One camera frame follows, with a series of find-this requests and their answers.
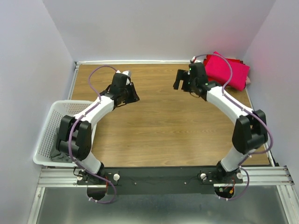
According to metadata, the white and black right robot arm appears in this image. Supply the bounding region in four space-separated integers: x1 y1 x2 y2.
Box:
173 63 268 183

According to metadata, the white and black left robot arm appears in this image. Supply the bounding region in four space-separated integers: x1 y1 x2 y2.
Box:
56 70 140 184

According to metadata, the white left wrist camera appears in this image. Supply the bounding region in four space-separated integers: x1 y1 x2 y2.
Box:
117 70 131 85

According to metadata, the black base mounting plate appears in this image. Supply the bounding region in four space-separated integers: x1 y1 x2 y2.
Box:
77 166 243 195

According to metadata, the aluminium frame rail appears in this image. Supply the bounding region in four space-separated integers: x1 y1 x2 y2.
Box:
38 167 294 187

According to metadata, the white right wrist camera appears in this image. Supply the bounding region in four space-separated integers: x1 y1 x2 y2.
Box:
190 56 202 63

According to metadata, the folded light pink t shirt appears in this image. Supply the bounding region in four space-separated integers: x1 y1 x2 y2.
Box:
245 77 251 86

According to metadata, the white plastic laundry basket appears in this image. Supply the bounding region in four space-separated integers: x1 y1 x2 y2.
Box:
33 100 92 168

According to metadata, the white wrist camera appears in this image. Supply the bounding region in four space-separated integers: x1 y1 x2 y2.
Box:
117 70 131 85
190 56 202 63

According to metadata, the grey t shirt in basket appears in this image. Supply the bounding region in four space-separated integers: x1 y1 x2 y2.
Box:
50 149 72 163

